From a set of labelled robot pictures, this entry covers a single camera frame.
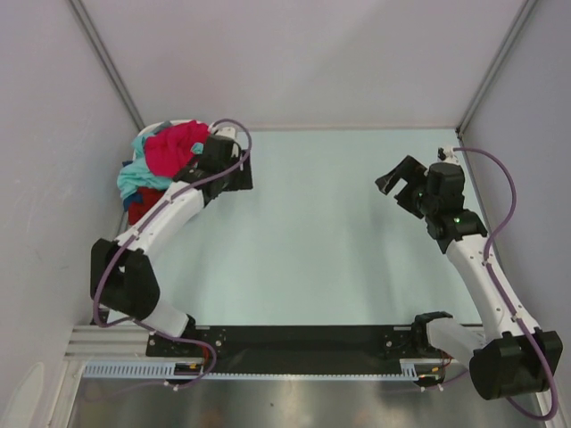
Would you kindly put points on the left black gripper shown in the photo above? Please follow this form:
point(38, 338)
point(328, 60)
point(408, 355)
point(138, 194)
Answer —
point(243, 179)

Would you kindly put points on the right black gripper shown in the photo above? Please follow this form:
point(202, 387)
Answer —
point(417, 172)

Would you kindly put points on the pink red t shirt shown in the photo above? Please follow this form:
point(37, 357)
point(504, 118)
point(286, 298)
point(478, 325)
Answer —
point(169, 150)

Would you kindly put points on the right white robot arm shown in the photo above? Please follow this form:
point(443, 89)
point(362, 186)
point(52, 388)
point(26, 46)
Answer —
point(513, 356)

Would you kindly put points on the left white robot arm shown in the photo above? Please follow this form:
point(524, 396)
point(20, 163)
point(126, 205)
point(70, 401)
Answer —
point(122, 277)

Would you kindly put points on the teal t shirt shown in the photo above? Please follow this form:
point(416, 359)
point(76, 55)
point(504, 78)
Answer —
point(137, 173)

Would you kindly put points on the navy blue t shirt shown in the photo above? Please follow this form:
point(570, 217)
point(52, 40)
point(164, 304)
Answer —
point(127, 200)

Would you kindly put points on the dark red t shirt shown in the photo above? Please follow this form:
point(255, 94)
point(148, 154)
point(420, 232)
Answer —
point(141, 202)

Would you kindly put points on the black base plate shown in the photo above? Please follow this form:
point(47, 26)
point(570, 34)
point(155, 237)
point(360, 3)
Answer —
point(314, 349)

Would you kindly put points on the right slotted cable duct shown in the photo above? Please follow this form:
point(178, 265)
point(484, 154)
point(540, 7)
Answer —
point(440, 368)

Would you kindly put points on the slotted cable duct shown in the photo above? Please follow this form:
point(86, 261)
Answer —
point(440, 368)
point(141, 370)

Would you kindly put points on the aluminium front rail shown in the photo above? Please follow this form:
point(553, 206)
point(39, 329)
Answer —
point(90, 342)

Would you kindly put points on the right aluminium corner post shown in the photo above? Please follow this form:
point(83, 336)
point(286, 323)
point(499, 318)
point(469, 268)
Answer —
point(516, 28)

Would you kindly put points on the aluminium corner post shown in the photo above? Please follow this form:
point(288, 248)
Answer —
point(516, 28)
point(102, 54)

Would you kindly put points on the left slotted cable duct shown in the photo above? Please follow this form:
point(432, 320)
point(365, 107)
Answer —
point(141, 370)

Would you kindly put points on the left aluminium corner post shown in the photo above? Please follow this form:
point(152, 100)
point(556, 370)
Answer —
point(102, 54)

